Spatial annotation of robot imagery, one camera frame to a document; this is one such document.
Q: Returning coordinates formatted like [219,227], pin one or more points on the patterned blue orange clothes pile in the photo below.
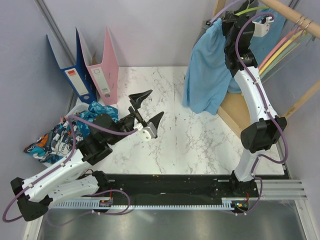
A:
[42,141]

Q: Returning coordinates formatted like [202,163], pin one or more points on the yellow hanger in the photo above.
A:
[287,51]

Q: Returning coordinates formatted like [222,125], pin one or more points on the pink ring binder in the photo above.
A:
[104,74]

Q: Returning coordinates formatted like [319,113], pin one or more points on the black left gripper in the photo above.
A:
[136,101]

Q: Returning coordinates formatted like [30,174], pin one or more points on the pale green hanger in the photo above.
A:
[309,39]

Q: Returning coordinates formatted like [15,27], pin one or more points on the light blue cable duct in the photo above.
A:
[102,204]

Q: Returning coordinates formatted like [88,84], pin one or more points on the grey shorts on hanger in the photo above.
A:
[243,6]

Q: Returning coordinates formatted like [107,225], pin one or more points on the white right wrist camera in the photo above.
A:
[262,27]

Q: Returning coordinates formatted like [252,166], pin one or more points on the pink hanger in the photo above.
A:
[283,44]

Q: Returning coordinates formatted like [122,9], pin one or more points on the wooden clothes rack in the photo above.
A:
[238,112]

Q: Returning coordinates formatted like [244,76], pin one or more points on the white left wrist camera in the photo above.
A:
[146,133]

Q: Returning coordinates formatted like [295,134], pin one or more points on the lime green hanger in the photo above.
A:
[248,10]

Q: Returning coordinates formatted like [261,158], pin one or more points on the light blue mesh shorts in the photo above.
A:
[207,79]

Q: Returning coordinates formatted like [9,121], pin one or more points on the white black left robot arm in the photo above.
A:
[66,179]

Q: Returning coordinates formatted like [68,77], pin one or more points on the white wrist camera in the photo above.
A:
[262,27]
[146,133]

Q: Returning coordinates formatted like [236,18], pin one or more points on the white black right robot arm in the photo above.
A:
[266,127]

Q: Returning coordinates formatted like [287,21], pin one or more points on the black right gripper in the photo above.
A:
[228,20]

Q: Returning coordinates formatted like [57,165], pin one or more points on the purple hanger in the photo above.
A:
[223,6]

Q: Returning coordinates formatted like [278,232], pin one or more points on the blue ring binder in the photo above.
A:
[76,73]

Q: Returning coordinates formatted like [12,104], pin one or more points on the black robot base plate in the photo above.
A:
[173,188]

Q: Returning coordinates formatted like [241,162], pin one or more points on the white plastic laundry basket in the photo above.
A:
[60,138]

